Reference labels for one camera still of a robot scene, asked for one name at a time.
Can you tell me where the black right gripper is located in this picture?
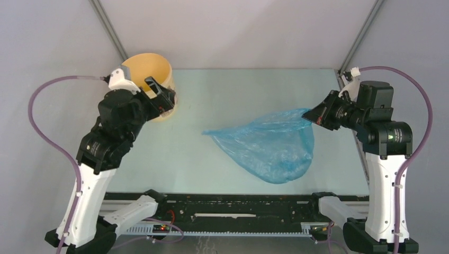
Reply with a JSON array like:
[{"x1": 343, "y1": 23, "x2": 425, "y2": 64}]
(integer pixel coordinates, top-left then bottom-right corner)
[{"x1": 303, "y1": 89, "x2": 367, "y2": 131}]

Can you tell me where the yellow capybara trash bin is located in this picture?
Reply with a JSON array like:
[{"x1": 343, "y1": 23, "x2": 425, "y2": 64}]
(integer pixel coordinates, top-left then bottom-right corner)
[{"x1": 119, "y1": 53, "x2": 178, "y2": 122}]

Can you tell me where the blue plastic trash bag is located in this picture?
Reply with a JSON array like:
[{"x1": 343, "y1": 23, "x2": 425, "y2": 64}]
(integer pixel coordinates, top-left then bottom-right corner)
[{"x1": 202, "y1": 108, "x2": 315, "y2": 184}]

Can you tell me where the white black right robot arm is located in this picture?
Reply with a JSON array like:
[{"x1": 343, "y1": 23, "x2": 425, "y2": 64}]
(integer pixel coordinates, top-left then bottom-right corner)
[{"x1": 303, "y1": 81, "x2": 419, "y2": 253}]

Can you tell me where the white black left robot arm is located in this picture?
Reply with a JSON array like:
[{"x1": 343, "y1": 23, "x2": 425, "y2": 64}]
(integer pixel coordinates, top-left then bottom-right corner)
[{"x1": 44, "y1": 77, "x2": 175, "y2": 253}]

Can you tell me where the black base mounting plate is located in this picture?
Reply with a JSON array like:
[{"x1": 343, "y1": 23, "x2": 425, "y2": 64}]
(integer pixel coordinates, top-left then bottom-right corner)
[{"x1": 105, "y1": 192, "x2": 369, "y2": 233}]

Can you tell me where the small electronics board with LEDs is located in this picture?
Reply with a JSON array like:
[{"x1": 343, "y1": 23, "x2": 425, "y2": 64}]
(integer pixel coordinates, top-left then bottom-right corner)
[{"x1": 152, "y1": 224, "x2": 171, "y2": 233}]

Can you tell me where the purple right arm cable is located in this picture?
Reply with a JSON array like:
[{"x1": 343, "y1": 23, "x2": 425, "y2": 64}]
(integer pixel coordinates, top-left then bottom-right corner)
[{"x1": 310, "y1": 66, "x2": 433, "y2": 254}]

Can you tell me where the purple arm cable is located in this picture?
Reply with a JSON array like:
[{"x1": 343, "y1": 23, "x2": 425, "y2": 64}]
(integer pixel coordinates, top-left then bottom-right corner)
[
  {"x1": 28, "y1": 75, "x2": 185, "y2": 254},
  {"x1": 310, "y1": 66, "x2": 433, "y2": 254}
]

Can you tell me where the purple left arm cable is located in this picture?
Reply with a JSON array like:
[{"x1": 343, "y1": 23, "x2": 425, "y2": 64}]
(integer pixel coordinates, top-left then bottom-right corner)
[{"x1": 28, "y1": 75, "x2": 185, "y2": 254}]

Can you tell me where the white cable duct rail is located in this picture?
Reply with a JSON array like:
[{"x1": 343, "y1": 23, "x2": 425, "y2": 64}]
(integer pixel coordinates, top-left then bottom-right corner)
[{"x1": 124, "y1": 223, "x2": 311, "y2": 237}]

